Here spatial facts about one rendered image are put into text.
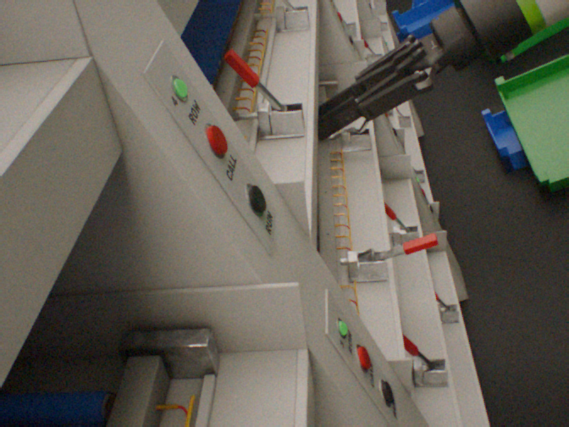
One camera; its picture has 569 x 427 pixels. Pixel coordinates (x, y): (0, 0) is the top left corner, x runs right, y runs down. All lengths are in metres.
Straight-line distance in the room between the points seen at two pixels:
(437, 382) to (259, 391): 0.48
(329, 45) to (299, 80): 0.35
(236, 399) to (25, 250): 0.17
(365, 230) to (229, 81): 0.24
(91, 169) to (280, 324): 0.14
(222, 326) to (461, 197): 1.30
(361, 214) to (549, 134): 0.91
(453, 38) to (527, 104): 0.87
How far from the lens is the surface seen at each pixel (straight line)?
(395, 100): 0.78
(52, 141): 0.22
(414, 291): 0.90
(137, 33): 0.31
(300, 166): 0.50
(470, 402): 1.01
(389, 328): 0.60
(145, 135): 0.27
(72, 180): 0.23
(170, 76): 0.31
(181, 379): 0.35
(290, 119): 0.54
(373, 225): 0.72
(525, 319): 1.28
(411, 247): 0.63
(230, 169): 0.33
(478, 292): 1.35
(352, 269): 0.64
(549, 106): 1.62
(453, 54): 0.79
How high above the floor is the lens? 0.97
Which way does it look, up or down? 31 degrees down
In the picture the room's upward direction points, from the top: 33 degrees counter-clockwise
